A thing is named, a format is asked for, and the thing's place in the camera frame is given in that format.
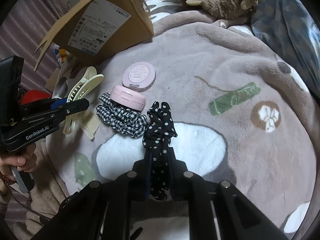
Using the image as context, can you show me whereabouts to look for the black polka dot scrunchie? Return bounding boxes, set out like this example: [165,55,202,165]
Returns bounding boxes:
[143,101,177,201]

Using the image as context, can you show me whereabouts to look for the person's left hand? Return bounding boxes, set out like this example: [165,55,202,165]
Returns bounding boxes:
[1,144,37,180]

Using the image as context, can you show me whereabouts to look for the red round stool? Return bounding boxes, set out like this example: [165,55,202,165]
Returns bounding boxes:
[20,89,52,105]

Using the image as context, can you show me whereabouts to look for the cream wide comb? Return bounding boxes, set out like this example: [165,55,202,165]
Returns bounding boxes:
[76,110,100,140]

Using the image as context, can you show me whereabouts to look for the cream hair claw clip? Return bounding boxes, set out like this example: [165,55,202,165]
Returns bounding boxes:
[63,66,104,135]

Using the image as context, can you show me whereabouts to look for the pink round compact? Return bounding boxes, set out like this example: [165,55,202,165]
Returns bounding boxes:
[110,85,146,111]

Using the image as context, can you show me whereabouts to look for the black white gingham scrunchie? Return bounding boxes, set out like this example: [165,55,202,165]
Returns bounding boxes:
[96,93,149,138]

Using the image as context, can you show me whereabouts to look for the pink round lidded tin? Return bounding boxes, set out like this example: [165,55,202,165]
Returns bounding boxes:
[122,62,156,92]

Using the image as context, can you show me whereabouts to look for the purple curtain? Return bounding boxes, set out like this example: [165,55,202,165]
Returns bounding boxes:
[1,0,66,91]

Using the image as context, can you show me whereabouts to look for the grey panda print blanket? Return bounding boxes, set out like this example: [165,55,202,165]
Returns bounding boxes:
[32,0,318,240]

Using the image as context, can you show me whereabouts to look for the brown cardboard box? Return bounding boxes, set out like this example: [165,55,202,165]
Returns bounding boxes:
[35,0,154,67]

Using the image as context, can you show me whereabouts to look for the blue patterned duvet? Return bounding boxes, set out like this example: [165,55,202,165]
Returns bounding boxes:
[251,0,319,96]

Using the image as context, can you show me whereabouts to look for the black cable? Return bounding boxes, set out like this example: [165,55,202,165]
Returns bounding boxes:
[0,174,73,221]

